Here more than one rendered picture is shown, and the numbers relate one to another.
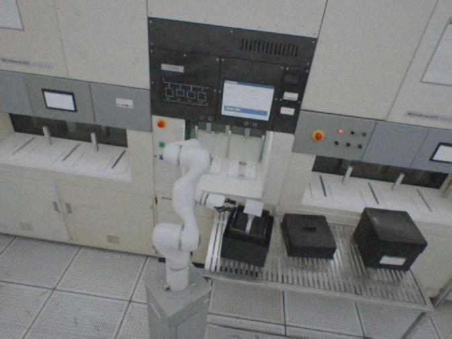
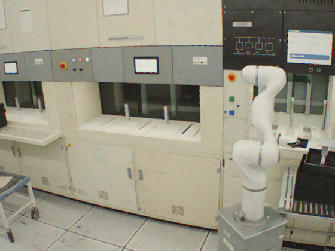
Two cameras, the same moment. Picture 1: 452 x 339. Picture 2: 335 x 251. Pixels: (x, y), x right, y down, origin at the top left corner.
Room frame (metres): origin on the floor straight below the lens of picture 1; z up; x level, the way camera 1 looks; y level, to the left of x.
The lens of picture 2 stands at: (-0.39, 0.09, 1.76)
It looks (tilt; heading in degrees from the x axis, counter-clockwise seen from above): 19 degrees down; 21
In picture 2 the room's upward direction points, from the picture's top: 3 degrees counter-clockwise
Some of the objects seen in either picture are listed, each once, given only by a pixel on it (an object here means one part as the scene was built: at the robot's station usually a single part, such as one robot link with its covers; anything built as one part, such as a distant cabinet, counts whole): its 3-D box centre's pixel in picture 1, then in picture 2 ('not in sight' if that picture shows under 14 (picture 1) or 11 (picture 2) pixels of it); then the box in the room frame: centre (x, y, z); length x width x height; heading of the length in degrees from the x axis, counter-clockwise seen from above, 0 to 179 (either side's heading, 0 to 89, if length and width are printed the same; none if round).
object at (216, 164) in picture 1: (208, 164); (273, 129); (2.02, 0.15, 0.89); 0.22 x 0.21 x 0.04; 178
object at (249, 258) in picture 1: (247, 235); (320, 178); (1.35, -0.18, 0.85); 0.28 x 0.28 x 0.17; 80
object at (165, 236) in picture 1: (171, 244); (249, 164); (1.03, 0.22, 1.07); 0.19 x 0.12 x 0.24; 88
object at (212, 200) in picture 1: (214, 201); (286, 140); (1.39, 0.04, 1.06); 0.11 x 0.10 x 0.07; 80
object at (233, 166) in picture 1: (241, 169); (307, 132); (2.01, -0.12, 0.89); 0.22 x 0.21 x 0.04; 178
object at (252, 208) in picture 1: (249, 226); (322, 167); (1.35, -0.18, 0.93); 0.24 x 0.20 x 0.32; 170
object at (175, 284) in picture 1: (177, 272); (253, 201); (1.03, 0.19, 0.85); 0.19 x 0.19 x 0.18
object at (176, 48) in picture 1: (223, 148); (287, 116); (2.14, 0.04, 0.98); 0.95 x 0.88 x 1.95; 178
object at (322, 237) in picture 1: (308, 233); not in sight; (1.46, -0.58, 0.83); 0.29 x 0.29 x 0.13; 5
